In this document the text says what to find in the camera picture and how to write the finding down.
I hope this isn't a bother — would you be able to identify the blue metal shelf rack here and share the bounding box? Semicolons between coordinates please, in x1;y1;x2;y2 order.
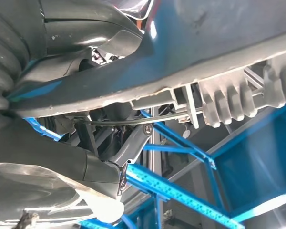
25;101;286;229

